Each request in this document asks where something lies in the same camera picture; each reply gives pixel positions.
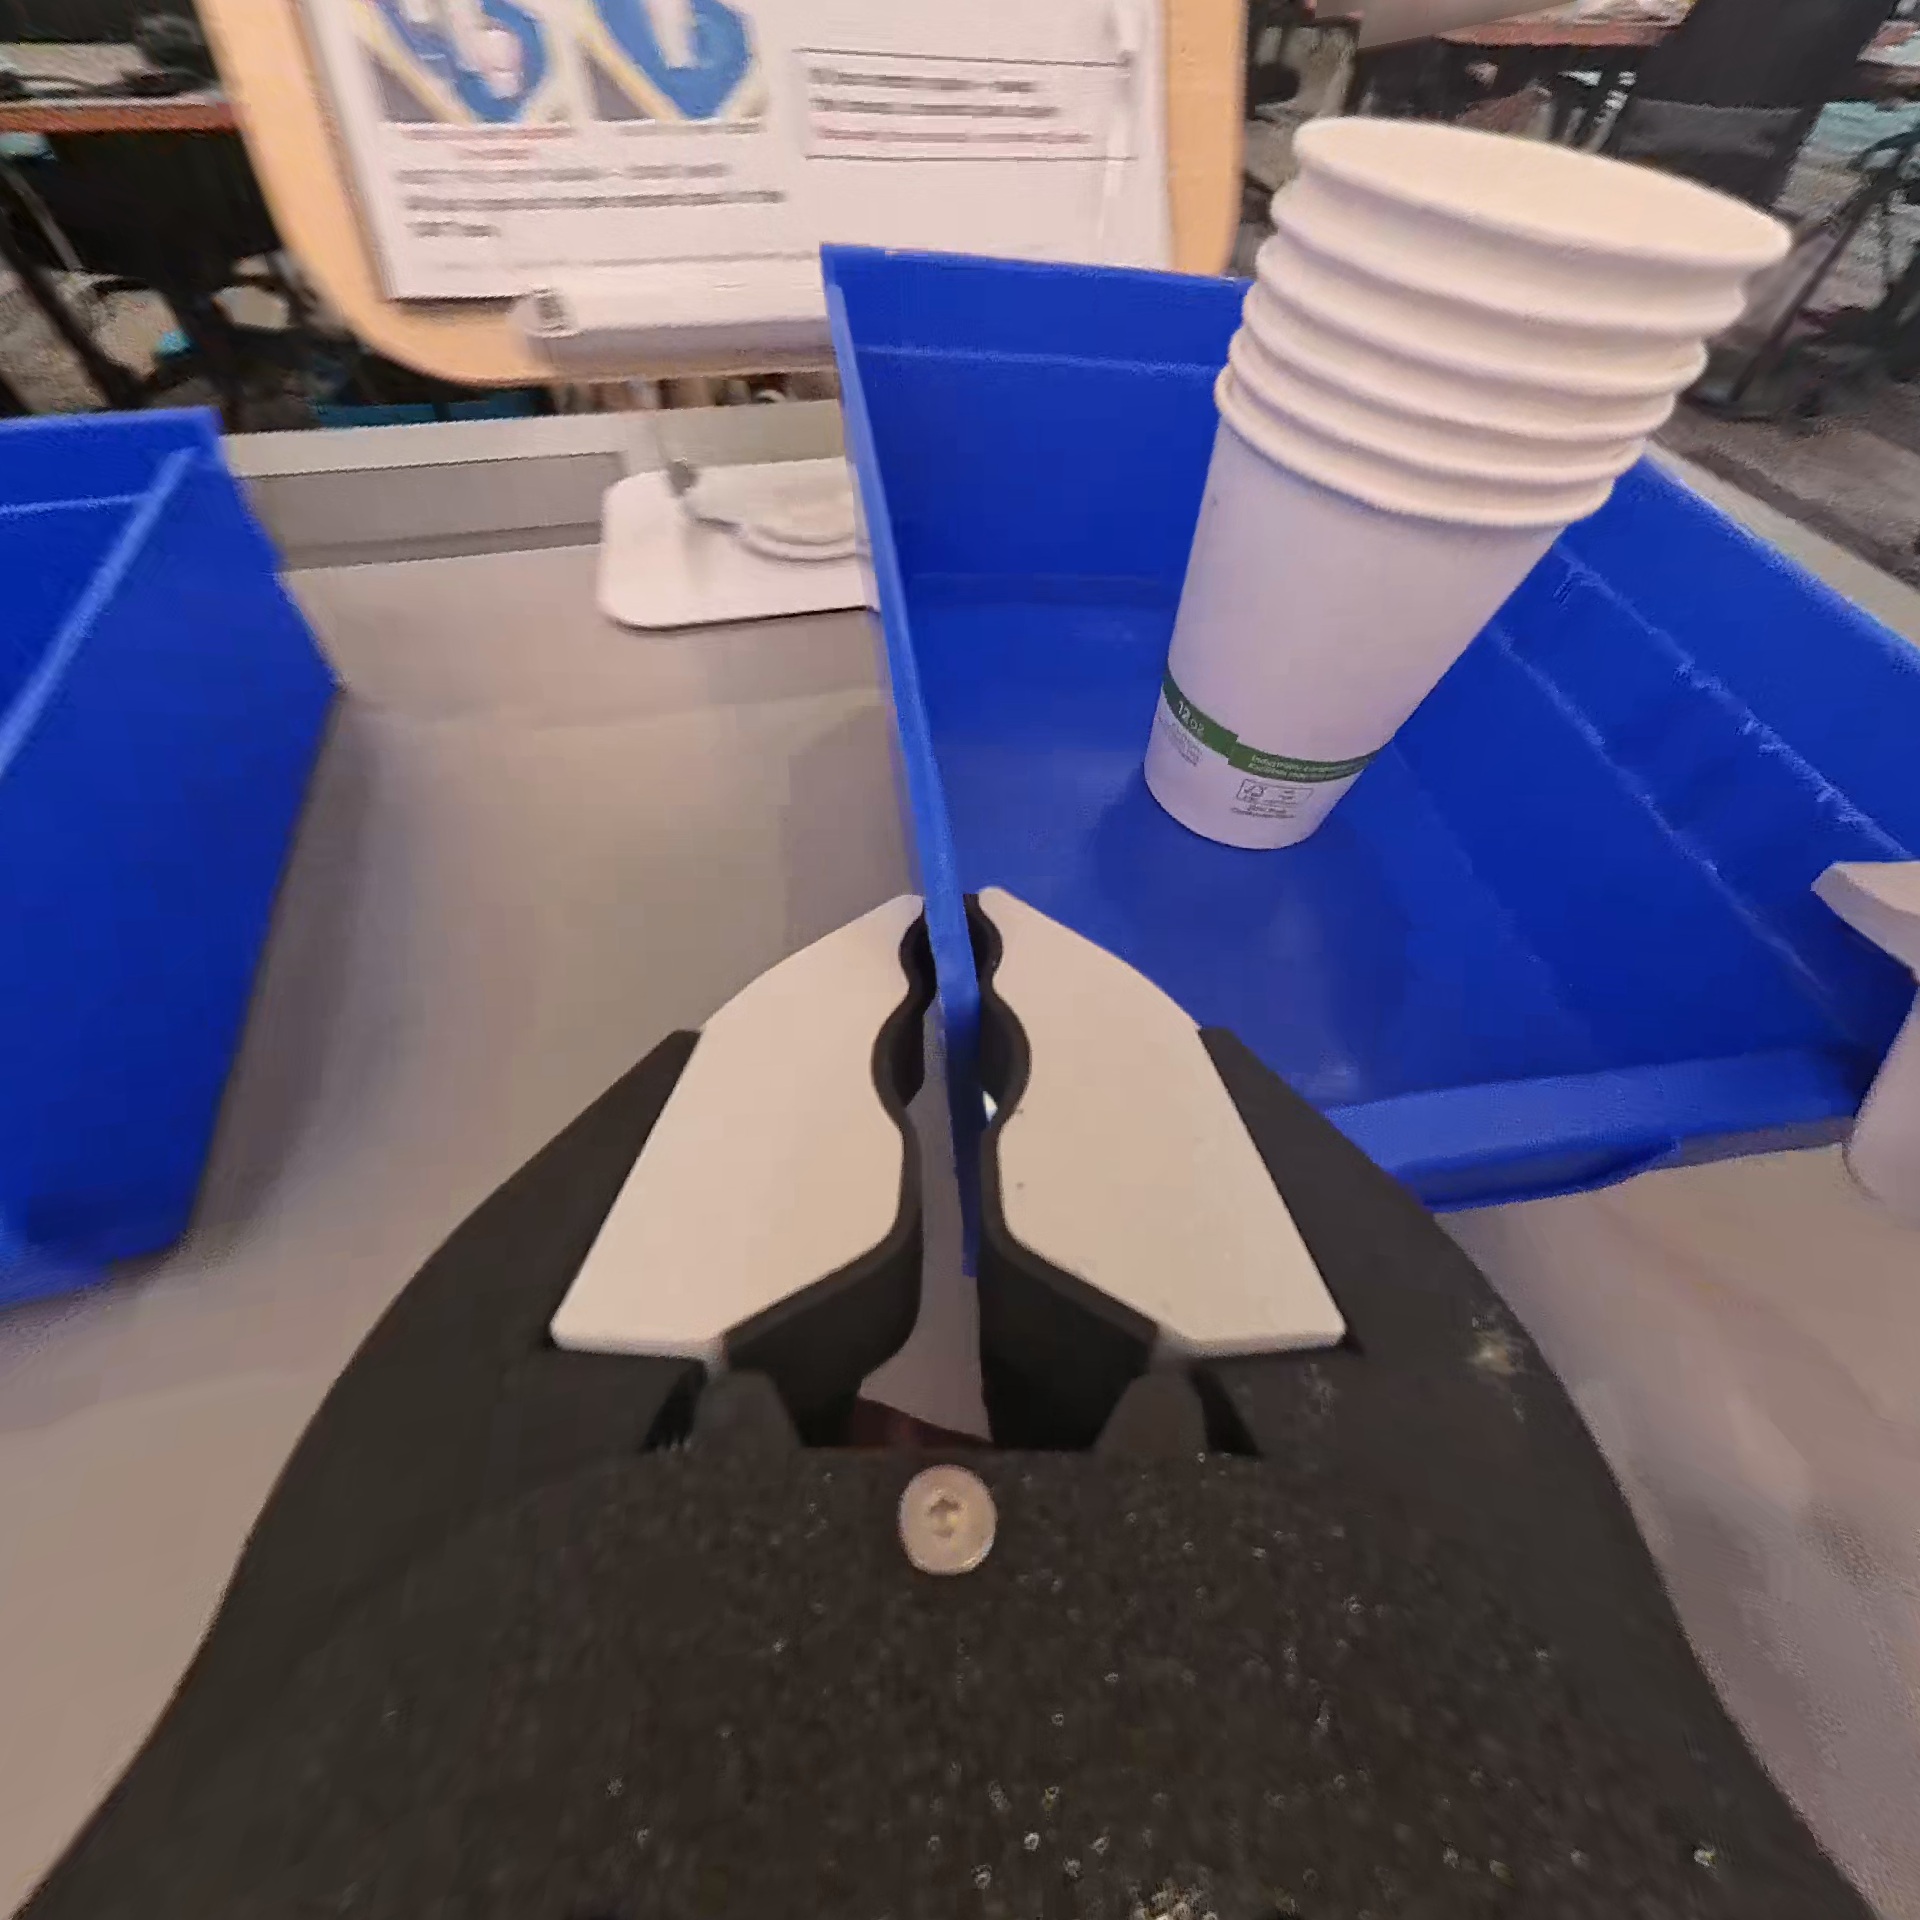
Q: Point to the stack of nested paper cups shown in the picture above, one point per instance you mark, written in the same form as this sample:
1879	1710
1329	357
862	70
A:
1320	632

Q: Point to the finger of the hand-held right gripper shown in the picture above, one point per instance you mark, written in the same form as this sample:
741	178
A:
1883	900

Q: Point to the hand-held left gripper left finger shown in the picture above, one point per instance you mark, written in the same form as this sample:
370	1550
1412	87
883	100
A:
735	1169

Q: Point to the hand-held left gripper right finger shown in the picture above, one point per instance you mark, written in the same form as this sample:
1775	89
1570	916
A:
1171	1169

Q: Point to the printed instruction sheet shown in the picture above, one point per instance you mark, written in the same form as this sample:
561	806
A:
751	194

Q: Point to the blue plastic bin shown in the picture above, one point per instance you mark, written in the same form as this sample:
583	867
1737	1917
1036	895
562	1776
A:
1424	975
136	900

